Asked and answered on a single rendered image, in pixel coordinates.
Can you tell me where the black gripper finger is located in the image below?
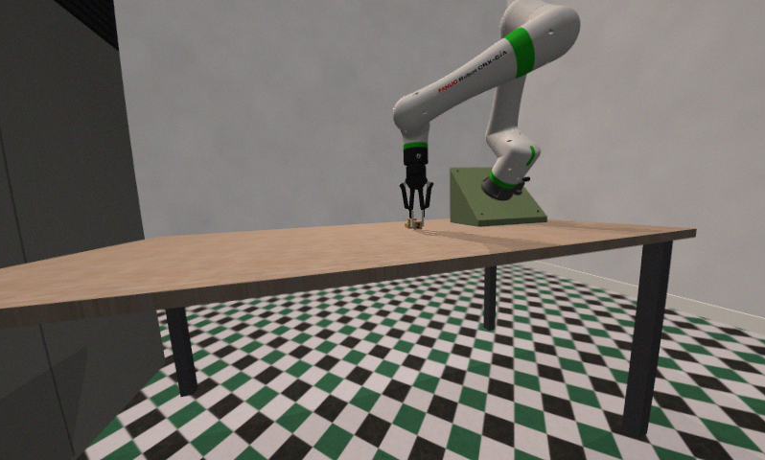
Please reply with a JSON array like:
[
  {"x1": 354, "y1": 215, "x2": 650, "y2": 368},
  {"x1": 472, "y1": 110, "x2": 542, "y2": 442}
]
[
  {"x1": 399, "y1": 180, "x2": 416, "y2": 227},
  {"x1": 418, "y1": 180, "x2": 433, "y2": 227}
]

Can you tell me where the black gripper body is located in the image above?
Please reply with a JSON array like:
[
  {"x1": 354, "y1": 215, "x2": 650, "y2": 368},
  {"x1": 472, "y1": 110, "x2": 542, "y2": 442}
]
[{"x1": 406, "y1": 165, "x2": 428, "y2": 190}]

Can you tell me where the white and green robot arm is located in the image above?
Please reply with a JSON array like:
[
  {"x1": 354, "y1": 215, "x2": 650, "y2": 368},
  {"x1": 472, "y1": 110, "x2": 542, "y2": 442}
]
[{"x1": 393, "y1": 0, "x2": 580, "y2": 201}]

